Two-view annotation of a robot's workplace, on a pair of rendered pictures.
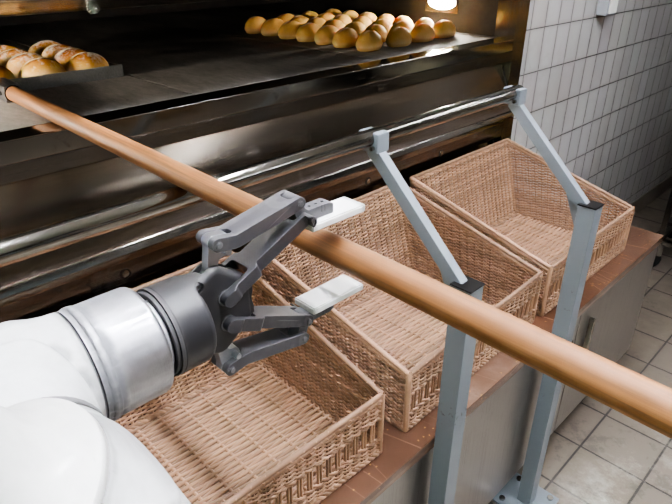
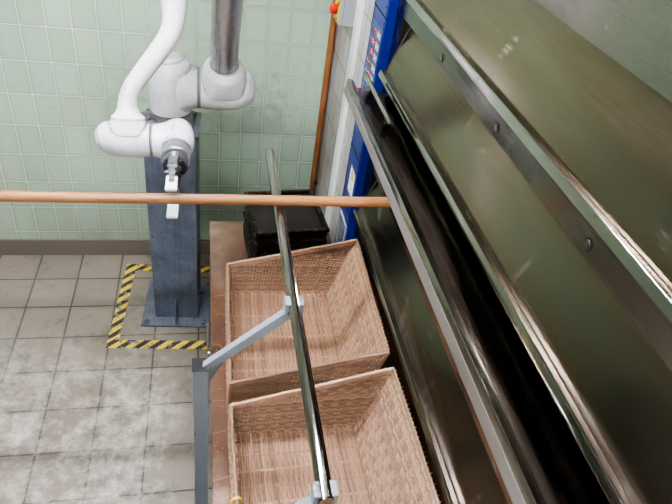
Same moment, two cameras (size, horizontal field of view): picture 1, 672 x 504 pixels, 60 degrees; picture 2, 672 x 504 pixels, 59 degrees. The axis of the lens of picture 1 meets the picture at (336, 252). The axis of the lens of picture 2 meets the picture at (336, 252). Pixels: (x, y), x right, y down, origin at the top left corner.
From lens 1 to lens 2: 1.96 m
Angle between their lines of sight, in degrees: 93
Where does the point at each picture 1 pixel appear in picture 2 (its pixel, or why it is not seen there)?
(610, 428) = not seen: outside the picture
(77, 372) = (161, 139)
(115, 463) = (117, 120)
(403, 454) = (217, 423)
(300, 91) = not seen: hidden behind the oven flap
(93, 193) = (397, 245)
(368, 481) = (218, 397)
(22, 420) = (125, 109)
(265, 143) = (437, 344)
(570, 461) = not seen: outside the picture
